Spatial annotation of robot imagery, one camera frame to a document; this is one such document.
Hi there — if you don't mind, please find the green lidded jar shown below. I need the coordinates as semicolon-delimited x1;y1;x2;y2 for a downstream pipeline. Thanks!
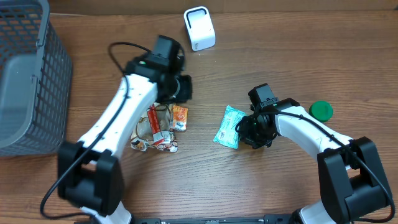
308;101;333;123

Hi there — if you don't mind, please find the small orange sachet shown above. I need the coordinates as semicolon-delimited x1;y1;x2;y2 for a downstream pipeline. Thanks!
170;105;188;131

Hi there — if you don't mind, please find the teal tissue pack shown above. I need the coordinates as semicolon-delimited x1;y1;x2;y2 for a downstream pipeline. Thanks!
213;105;246;149

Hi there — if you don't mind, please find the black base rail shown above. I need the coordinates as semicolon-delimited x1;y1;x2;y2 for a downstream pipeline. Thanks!
131;214;299;224

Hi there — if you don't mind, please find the red stick packet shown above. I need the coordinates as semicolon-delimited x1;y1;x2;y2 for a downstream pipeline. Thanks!
147;105;170;145

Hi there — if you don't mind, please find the white barcode scanner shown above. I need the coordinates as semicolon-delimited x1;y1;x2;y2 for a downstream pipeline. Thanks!
183;6;216;52

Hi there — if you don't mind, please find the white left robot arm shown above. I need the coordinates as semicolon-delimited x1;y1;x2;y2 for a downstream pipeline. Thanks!
43;35;192;223

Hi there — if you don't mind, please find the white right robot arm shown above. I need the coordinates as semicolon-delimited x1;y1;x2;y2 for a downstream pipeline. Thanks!
235;83;396;224

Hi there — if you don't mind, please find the grey plastic mesh basket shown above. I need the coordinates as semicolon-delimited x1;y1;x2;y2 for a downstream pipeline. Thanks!
1;0;73;156

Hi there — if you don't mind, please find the beige snack pouch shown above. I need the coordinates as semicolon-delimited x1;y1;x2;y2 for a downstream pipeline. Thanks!
130;103;178;152

